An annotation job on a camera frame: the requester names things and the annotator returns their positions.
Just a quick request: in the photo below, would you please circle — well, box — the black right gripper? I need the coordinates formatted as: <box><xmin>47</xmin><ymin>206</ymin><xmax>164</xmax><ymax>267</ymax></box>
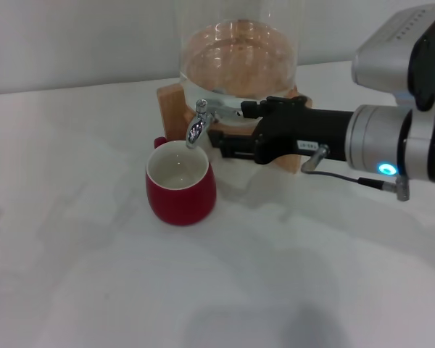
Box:
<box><xmin>207</xmin><ymin>95</ymin><xmax>355</xmax><ymax>166</ymax></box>

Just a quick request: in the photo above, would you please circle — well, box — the chrome dispenser faucet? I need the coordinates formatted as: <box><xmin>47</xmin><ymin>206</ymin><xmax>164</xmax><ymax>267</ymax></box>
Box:
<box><xmin>185</xmin><ymin>98</ymin><xmax>242</xmax><ymax>151</ymax></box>

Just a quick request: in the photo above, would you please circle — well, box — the red ceramic cup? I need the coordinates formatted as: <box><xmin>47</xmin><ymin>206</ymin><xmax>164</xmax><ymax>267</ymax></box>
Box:
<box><xmin>144</xmin><ymin>136</ymin><xmax>218</xmax><ymax>228</ymax></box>

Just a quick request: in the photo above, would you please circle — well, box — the glass water dispenser jar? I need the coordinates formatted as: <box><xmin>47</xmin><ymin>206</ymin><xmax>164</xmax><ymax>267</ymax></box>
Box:
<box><xmin>172</xmin><ymin>0</ymin><xmax>299</xmax><ymax>126</ymax></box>

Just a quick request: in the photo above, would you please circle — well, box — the wooden dispenser stand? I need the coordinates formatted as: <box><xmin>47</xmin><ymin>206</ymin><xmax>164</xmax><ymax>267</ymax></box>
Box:
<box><xmin>156</xmin><ymin>83</ymin><xmax>312</xmax><ymax>176</ymax></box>

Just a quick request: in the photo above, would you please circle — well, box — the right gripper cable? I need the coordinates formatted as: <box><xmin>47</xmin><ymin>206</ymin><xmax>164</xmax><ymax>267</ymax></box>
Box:
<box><xmin>299</xmin><ymin>144</ymin><xmax>411</xmax><ymax>202</ymax></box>

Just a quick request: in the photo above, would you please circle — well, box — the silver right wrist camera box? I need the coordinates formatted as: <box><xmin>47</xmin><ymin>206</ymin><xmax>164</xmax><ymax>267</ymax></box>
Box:
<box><xmin>351</xmin><ymin>2</ymin><xmax>435</xmax><ymax>112</ymax></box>

